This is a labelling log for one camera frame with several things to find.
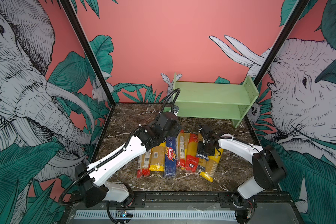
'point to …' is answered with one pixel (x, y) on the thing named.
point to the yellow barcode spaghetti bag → (186, 136)
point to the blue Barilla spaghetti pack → (170, 156)
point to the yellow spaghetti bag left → (157, 157)
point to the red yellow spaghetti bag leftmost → (143, 164)
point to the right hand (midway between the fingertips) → (197, 150)
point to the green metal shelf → (222, 101)
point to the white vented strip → (159, 214)
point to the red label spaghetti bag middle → (180, 150)
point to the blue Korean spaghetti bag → (202, 161)
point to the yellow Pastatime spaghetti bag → (211, 164)
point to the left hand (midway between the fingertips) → (170, 118)
